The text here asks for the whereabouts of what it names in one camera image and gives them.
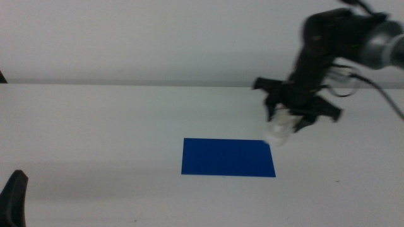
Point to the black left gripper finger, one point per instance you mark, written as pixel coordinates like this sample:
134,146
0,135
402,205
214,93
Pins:
12,201

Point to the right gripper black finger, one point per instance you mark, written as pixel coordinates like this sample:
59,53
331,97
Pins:
304,123
271,108

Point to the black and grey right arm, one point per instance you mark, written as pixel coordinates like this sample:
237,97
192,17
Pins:
372,41

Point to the blue rectangular mat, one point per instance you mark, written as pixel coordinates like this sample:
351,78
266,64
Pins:
227,159

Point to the small dark background object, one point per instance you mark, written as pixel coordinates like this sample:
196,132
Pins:
2,79

